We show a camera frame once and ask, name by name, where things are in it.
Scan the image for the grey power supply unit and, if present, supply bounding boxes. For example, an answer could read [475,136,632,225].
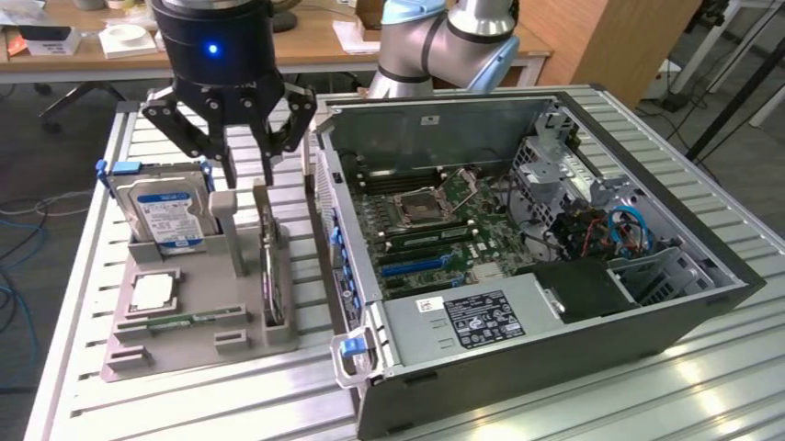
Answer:
[371,273,565,368]

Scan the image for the brown cardboard box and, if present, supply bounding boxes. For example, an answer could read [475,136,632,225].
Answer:
[354,0,386,29]

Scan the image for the silver chipset heat sink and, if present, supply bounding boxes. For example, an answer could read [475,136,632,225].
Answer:
[469,264,510,282]

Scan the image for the blue expansion slot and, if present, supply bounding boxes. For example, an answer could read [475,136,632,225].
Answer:
[379,256,450,277]

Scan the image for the wooden cabinet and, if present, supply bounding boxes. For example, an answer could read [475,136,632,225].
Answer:
[521,0,704,111]

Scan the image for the black chair base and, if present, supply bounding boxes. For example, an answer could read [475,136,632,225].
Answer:
[34,82,134,134]

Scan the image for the grey metal disk bay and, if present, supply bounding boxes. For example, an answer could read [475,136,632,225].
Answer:
[512,135,614,261]

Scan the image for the blue floor cable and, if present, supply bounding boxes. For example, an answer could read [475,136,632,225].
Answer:
[0,220,54,394]

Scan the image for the white table frame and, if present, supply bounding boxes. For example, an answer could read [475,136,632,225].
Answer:
[668,0,785,96]

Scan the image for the grey perforated drive cage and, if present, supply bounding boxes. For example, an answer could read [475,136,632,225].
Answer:
[606,246,718,308]

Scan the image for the CPU socket metal frame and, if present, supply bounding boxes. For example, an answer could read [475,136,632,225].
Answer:
[391,186,459,229]

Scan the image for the black tripod pole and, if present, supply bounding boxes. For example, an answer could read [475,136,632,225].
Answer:
[686,40,785,162]

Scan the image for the white box black label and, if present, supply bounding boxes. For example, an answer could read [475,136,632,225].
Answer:
[16,25,83,57]

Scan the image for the hard disk in blue caddy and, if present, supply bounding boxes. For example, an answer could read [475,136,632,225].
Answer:
[95,157,216,253]

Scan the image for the grey parts rack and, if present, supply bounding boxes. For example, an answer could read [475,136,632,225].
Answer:
[98,183,303,385]

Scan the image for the wooden desk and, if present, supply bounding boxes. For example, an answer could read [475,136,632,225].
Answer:
[0,0,553,100]

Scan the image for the white block round dish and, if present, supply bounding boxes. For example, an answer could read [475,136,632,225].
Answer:
[98,22,159,60]

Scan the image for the white floor cable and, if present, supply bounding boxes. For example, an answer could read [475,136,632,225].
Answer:
[0,186,94,217]

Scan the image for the red wire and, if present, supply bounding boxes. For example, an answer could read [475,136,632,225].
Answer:
[581,220,614,258]

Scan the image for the silver CPU chip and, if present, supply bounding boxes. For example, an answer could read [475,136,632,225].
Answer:
[128,274,176,311]

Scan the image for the green graphics card black fan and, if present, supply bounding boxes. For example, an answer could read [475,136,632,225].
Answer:
[251,177,290,328]

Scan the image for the black open PC case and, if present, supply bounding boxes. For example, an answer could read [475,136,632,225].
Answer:
[299,86,768,441]

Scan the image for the black lamp base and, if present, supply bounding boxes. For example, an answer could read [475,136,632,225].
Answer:
[271,7,299,33]

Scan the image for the blue wire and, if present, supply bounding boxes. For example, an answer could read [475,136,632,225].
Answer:
[605,205,656,258]

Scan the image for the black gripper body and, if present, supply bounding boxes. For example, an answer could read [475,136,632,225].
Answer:
[150,0,289,134]

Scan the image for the white papers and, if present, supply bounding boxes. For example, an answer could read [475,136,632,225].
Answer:
[333,20,383,56]

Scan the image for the green RAM stick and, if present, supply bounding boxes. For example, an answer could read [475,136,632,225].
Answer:
[381,223,478,253]
[115,308,241,332]

